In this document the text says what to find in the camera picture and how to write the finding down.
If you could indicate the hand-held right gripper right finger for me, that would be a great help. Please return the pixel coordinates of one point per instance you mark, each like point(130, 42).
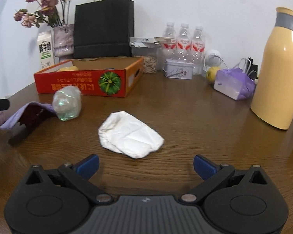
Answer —
point(205, 167)

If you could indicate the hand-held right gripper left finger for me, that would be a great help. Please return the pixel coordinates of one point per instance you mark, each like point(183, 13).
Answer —
point(89, 165)

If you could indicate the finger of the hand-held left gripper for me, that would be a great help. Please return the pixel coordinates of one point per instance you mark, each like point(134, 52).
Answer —
point(0, 105)

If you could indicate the purple knit pouch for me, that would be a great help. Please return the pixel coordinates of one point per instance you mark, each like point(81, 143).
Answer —
point(17, 115)

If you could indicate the white cloth pouch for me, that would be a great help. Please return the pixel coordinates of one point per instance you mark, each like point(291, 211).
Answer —
point(129, 136)

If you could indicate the red cardboard box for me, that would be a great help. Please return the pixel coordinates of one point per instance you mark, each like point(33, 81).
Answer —
point(88, 85)

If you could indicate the iridescent ball in plastic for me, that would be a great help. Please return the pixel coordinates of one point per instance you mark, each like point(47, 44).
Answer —
point(67, 103)

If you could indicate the green white milk carton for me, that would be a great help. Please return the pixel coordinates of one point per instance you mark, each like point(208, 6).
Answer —
point(46, 51)

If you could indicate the purple face mask pack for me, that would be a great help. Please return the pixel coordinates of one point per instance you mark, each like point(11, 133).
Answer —
point(234, 84)

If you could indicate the purple white vase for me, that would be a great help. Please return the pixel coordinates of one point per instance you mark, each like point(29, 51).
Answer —
point(63, 43)

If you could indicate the grey tin box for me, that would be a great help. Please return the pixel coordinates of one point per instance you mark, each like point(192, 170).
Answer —
point(178, 70)

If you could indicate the black power adapter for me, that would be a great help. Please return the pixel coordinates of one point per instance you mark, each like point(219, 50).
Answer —
point(254, 69)

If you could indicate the white round device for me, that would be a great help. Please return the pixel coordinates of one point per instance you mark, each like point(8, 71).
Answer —
point(213, 57)

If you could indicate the dried pink roses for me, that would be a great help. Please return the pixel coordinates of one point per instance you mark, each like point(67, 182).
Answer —
point(46, 3)

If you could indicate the yellow thermos jug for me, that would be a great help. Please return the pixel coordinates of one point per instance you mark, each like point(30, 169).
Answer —
point(276, 78)

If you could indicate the glass jar of seeds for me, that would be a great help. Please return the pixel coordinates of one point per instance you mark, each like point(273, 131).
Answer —
point(149, 61)

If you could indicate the black paper bag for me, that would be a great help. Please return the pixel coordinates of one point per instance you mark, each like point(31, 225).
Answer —
point(103, 29)

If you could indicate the white flat carton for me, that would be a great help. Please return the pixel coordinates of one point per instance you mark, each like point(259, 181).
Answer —
point(142, 40)

